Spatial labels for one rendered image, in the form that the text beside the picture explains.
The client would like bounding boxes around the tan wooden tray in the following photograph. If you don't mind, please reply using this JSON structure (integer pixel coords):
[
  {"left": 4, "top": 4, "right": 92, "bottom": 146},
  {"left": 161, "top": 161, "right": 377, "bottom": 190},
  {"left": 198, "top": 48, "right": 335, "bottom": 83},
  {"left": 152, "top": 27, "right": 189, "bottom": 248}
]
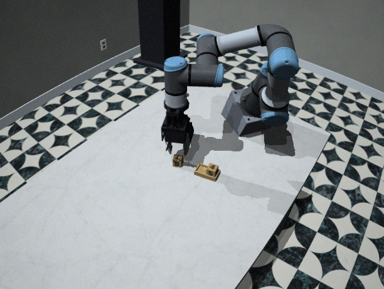
[{"left": 194, "top": 163, "right": 220, "bottom": 182}]

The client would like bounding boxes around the tan cube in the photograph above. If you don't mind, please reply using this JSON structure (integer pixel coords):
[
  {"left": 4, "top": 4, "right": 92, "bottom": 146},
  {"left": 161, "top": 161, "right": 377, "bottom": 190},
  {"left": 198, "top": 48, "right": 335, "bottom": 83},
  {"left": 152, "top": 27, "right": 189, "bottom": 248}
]
[
  {"left": 173, "top": 154, "right": 183, "bottom": 167},
  {"left": 206, "top": 163, "right": 218, "bottom": 177}
]

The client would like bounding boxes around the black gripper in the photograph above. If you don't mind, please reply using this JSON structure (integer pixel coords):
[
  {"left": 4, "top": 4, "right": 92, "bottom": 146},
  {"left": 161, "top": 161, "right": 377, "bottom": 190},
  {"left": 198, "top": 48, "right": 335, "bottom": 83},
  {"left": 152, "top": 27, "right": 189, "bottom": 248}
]
[{"left": 161, "top": 100, "right": 194, "bottom": 156}]

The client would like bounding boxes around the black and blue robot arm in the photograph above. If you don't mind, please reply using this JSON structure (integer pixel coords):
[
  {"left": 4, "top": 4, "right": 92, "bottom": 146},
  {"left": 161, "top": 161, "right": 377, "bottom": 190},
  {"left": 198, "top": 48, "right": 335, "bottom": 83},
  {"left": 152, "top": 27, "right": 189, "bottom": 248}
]
[{"left": 164, "top": 24, "right": 299, "bottom": 126}]

